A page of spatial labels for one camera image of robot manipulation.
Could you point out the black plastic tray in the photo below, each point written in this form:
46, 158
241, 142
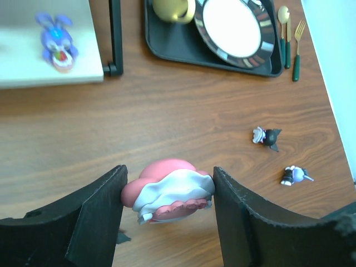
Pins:
183, 43

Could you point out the gold fork green handle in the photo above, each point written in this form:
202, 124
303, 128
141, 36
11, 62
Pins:
297, 35

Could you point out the pink bunny white bonnet toy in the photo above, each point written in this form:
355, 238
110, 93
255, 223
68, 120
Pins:
168, 190

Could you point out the gold spoon green handle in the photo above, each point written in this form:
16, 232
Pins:
283, 16

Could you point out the gold knife green handle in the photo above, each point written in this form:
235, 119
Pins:
288, 46

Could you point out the beige black three-tier shelf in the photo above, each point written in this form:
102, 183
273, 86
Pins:
22, 64

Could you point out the black imp toy right upper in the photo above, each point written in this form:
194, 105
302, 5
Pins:
266, 137

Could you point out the purple bunny holding cake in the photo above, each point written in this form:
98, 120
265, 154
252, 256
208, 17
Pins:
58, 47

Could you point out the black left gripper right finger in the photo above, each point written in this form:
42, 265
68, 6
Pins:
256, 232

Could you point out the black imp purple toy right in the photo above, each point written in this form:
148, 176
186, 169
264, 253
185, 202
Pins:
293, 174

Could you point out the black imp toy left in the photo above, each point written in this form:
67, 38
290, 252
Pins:
122, 237

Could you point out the striped rim dinner plate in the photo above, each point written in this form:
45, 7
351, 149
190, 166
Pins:
240, 33

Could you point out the yellow ceramic mug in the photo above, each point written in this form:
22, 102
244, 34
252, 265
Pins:
175, 11

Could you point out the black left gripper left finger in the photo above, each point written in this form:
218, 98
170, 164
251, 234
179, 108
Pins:
79, 229

